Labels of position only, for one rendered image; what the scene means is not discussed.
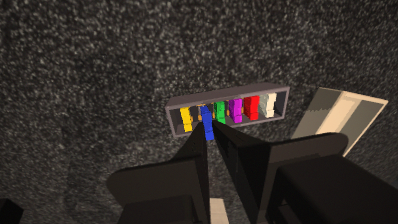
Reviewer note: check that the yellow fuse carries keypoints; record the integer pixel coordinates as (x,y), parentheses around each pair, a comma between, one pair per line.
(186,118)

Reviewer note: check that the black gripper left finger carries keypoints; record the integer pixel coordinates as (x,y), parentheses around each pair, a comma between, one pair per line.
(185,173)

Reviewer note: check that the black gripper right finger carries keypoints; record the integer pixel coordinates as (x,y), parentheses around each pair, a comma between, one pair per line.
(252,163)

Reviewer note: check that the blue fuse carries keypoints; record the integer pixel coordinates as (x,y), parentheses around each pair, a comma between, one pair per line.
(207,121)

